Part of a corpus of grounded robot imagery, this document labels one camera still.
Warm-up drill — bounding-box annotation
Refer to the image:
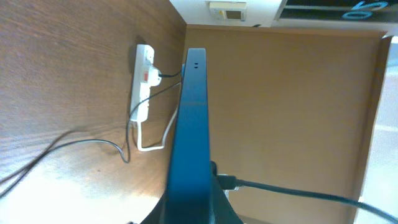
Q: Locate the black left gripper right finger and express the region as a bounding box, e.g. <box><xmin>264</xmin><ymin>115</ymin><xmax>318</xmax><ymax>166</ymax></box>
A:
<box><xmin>210</xmin><ymin>161</ymin><xmax>243</xmax><ymax>224</ymax></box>

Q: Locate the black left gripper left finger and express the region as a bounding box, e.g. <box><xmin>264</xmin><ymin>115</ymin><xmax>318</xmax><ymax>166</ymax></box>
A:
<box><xmin>140</xmin><ymin>194</ymin><xmax>165</xmax><ymax>224</ymax></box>

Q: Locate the black USB charging cable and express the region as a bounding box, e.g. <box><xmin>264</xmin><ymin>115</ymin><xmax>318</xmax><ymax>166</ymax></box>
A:
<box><xmin>0</xmin><ymin>70</ymin><xmax>398</xmax><ymax>223</ymax></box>

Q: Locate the blue Samsung Galaxy smartphone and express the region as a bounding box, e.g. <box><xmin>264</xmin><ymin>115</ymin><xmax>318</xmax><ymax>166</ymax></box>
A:
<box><xmin>164</xmin><ymin>48</ymin><xmax>211</xmax><ymax>223</ymax></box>

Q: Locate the white USB charger plug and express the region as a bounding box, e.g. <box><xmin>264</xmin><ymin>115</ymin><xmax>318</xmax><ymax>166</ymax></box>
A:
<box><xmin>141</xmin><ymin>65</ymin><xmax>162</xmax><ymax>86</ymax></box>

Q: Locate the white power strip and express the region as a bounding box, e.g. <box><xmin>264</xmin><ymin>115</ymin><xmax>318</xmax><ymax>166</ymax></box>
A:
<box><xmin>130</xmin><ymin>44</ymin><xmax>154</xmax><ymax>122</ymax></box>

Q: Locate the white power strip cord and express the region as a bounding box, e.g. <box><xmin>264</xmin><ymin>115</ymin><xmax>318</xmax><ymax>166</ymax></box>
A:
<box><xmin>136</xmin><ymin>105</ymin><xmax>180</xmax><ymax>152</ymax></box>

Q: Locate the white wall thermostat panel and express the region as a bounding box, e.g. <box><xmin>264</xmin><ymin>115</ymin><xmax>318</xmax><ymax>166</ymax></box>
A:
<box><xmin>208</xmin><ymin>1</ymin><xmax>247</xmax><ymax>21</ymax></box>

